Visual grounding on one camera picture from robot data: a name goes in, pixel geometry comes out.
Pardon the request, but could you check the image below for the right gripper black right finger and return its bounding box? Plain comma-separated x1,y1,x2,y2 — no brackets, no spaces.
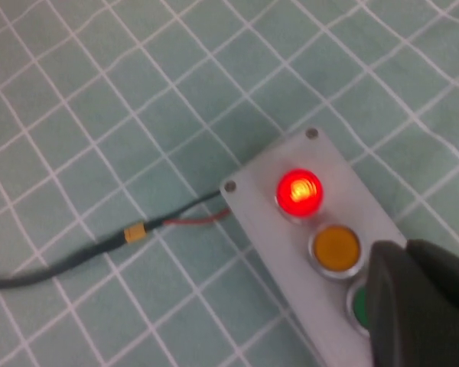
405,238,459,320

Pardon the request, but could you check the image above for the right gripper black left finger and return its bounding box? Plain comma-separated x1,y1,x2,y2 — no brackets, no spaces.
366,240,459,367

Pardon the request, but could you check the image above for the green push button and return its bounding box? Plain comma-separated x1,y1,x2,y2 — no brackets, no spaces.
345,281,373,338

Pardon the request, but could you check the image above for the yellow push button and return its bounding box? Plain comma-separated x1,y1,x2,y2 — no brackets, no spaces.
308,224,363,282

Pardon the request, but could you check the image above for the red lit indicator lamp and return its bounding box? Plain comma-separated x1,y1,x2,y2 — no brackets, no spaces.
274,167,325,225

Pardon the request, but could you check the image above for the green white-grid tablecloth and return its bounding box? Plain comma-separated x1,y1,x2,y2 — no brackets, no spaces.
0,0,459,367

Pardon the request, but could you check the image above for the grey black switch box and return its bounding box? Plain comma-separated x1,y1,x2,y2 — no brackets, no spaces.
219,127,409,367

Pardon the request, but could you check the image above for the thin black wire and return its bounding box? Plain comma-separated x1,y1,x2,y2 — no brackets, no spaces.
143,190,223,230

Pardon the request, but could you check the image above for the yellow cable connector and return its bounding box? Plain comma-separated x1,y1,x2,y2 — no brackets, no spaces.
123,222,147,245

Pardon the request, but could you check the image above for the black sleeved cable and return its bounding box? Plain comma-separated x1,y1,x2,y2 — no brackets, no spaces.
0,234,128,291

